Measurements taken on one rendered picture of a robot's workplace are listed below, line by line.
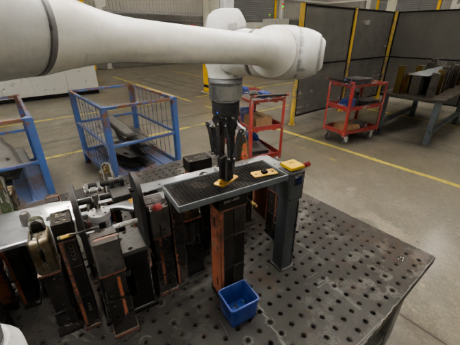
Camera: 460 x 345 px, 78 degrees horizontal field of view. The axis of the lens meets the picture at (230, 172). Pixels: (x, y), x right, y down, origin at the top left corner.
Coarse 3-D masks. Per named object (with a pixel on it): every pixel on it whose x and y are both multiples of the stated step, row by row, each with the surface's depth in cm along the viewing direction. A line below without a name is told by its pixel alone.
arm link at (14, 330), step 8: (0, 328) 48; (8, 328) 51; (16, 328) 53; (0, 336) 48; (8, 336) 50; (16, 336) 51; (0, 344) 47; (8, 344) 48; (16, 344) 49; (24, 344) 51
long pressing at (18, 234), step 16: (240, 160) 140; (256, 160) 140; (272, 160) 140; (176, 176) 125; (192, 176) 124; (160, 192) 112; (32, 208) 102; (48, 208) 102; (64, 208) 102; (80, 208) 102; (112, 208) 102; (128, 208) 102; (0, 224) 93; (16, 224) 93; (48, 224) 93; (0, 240) 86; (16, 240) 86
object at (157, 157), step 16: (80, 96) 308; (96, 112) 280; (128, 112) 395; (144, 112) 375; (176, 112) 311; (80, 128) 359; (112, 128) 336; (128, 128) 323; (176, 128) 318; (112, 144) 277; (128, 144) 288; (144, 144) 327; (176, 144) 325; (96, 160) 338; (112, 160) 282; (128, 160) 344; (144, 160) 339; (160, 160) 344; (176, 160) 337
